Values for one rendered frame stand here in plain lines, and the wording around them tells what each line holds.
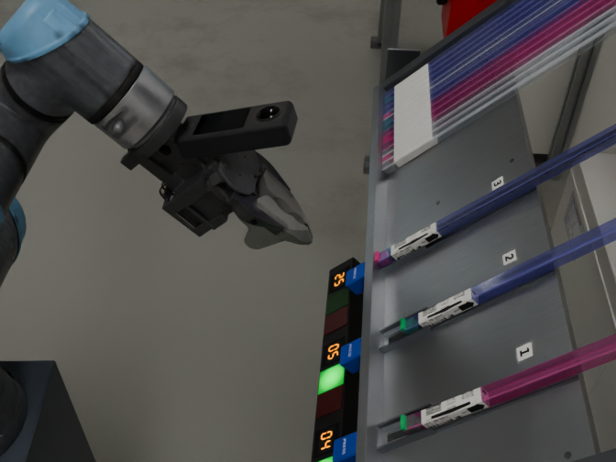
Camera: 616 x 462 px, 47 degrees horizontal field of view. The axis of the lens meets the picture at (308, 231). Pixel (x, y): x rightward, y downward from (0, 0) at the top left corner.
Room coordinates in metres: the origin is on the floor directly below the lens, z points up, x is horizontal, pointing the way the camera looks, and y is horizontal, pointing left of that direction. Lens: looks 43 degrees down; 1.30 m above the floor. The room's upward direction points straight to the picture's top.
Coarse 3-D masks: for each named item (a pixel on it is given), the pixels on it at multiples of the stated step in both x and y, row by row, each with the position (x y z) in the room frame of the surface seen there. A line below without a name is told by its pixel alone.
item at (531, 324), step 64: (512, 128) 0.65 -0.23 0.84; (448, 192) 0.61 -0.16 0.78; (448, 256) 0.52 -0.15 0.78; (512, 256) 0.47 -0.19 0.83; (448, 320) 0.43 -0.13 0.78; (512, 320) 0.40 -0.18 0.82; (384, 384) 0.40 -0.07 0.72; (448, 384) 0.36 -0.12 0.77; (576, 384) 0.31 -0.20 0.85; (384, 448) 0.32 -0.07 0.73; (448, 448) 0.30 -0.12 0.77; (512, 448) 0.28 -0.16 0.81; (576, 448) 0.26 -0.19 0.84
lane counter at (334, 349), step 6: (336, 342) 0.49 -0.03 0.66; (342, 342) 0.49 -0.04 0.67; (324, 348) 0.49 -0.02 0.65; (330, 348) 0.49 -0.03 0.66; (336, 348) 0.48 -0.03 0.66; (324, 354) 0.49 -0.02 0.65; (330, 354) 0.48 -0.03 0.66; (336, 354) 0.48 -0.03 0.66; (324, 360) 0.48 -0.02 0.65; (330, 360) 0.47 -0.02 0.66; (336, 360) 0.47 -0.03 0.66; (324, 366) 0.47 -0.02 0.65
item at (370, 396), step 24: (384, 192) 0.68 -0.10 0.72; (384, 216) 0.64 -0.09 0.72; (384, 240) 0.60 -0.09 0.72; (384, 288) 0.52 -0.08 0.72; (384, 312) 0.49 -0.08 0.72; (360, 360) 0.42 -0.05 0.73; (360, 384) 0.39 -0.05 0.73; (360, 408) 0.36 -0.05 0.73; (360, 432) 0.34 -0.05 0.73; (360, 456) 0.31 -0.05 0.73
